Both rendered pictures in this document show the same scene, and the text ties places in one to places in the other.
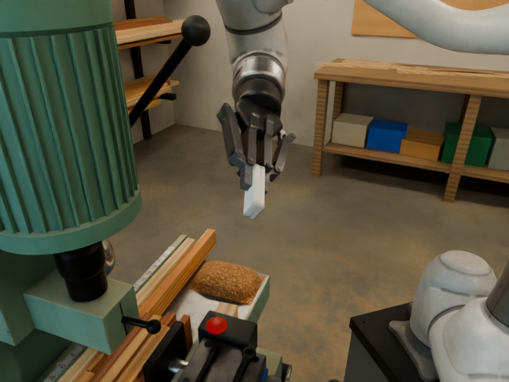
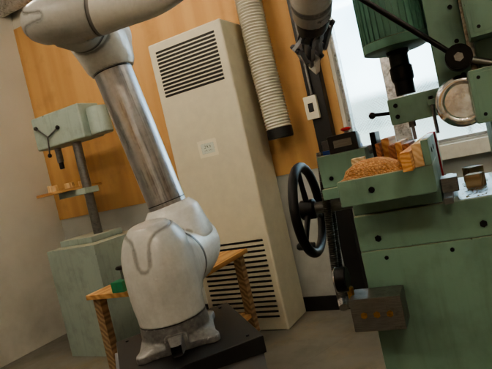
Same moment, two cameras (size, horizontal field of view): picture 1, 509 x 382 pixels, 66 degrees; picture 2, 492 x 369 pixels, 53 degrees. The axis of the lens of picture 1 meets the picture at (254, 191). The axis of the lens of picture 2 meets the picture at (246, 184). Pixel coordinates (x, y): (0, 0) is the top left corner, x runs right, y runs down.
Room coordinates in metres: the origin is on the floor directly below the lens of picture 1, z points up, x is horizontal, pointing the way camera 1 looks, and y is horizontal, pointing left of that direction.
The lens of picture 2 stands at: (1.80, -0.17, 0.99)
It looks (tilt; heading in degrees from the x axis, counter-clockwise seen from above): 3 degrees down; 183
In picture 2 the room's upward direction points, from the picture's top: 13 degrees counter-clockwise
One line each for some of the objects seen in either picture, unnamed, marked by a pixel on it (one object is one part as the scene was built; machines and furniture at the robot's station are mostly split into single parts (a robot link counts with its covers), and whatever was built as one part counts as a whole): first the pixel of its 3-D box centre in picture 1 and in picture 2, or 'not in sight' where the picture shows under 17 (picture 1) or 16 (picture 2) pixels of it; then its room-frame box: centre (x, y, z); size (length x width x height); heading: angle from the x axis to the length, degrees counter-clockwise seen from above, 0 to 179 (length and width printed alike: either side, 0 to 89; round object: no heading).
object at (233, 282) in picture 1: (226, 274); (371, 165); (0.63, 0.06, 0.92); 0.14 x 0.09 x 0.04; 70
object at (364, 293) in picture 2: not in sight; (378, 308); (0.61, 0.01, 0.58); 0.12 x 0.08 x 0.08; 70
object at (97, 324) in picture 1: (85, 309); (417, 109); (0.43, 0.25, 1.03); 0.14 x 0.07 x 0.09; 70
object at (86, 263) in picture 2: not in sight; (97, 225); (-1.43, -1.37, 0.79); 0.62 x 0.48 x 1.58; 63
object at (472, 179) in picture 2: not in sight; (475, 179); (0.49, 0.34, 0.82); 0.04 x 0.04 x 0.03; 49
